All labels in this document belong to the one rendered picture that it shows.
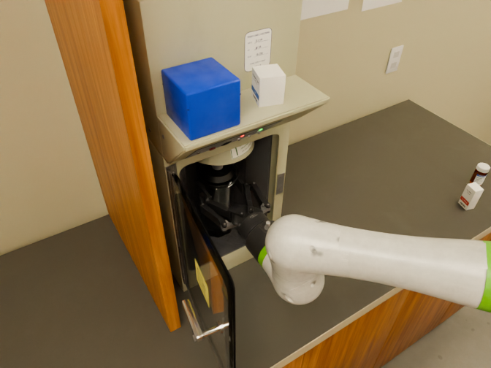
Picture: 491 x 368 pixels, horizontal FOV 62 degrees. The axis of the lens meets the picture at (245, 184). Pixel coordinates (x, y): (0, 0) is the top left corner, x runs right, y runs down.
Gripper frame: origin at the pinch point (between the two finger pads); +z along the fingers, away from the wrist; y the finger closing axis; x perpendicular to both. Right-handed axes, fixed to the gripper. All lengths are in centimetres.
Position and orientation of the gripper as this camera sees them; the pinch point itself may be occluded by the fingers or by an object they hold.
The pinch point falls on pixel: (218, 184)
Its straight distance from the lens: 108.8
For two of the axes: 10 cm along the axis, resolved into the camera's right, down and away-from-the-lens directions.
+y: -8.5, 3.5, -4.0
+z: -5.3, -5.7, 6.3
